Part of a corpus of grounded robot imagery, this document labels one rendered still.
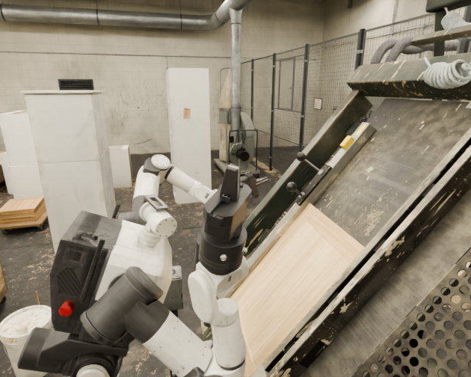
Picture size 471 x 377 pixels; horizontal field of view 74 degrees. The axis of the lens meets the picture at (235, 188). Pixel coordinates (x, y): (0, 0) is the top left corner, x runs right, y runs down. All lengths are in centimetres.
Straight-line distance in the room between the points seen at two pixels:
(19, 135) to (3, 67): 456
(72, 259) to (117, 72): 849
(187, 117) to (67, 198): 214
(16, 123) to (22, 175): 73
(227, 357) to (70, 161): 297
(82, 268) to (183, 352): 33
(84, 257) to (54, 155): 267
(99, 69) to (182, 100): 473
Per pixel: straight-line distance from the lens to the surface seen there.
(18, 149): 542
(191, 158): 497
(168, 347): 78
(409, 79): 128
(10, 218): 492
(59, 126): 346
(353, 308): 93
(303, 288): 109
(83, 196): 357
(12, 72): 972
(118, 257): 86
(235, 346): 75
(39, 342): 117
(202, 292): 64
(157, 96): 923
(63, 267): 92
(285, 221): 131
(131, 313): 76
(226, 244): 57
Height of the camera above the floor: 177
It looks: 18 degrees down
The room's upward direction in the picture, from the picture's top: straight up
